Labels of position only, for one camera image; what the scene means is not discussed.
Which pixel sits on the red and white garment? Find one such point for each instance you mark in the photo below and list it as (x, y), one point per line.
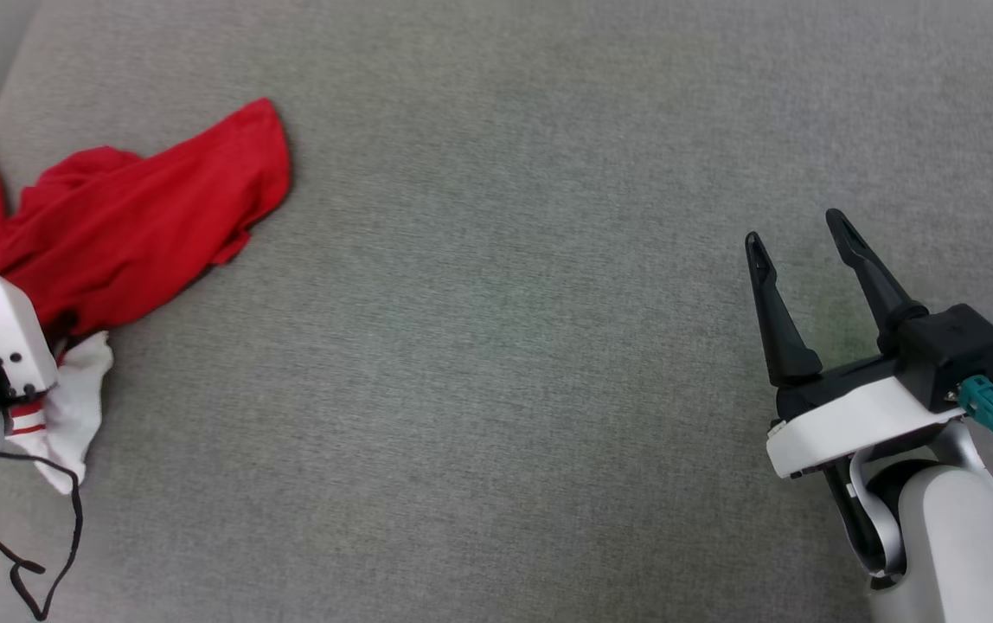
(142, 225)

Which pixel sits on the grey fabric sofa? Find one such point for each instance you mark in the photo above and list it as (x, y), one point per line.
(496, 311)

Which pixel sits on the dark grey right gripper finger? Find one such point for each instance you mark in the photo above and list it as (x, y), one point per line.
(778, 333)
(873, 277)

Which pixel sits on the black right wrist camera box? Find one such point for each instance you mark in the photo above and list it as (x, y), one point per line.
(964, 346)

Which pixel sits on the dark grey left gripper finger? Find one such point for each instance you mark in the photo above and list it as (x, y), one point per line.
(62, 330)

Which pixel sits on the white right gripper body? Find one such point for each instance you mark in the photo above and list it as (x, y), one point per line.
(851, 424)

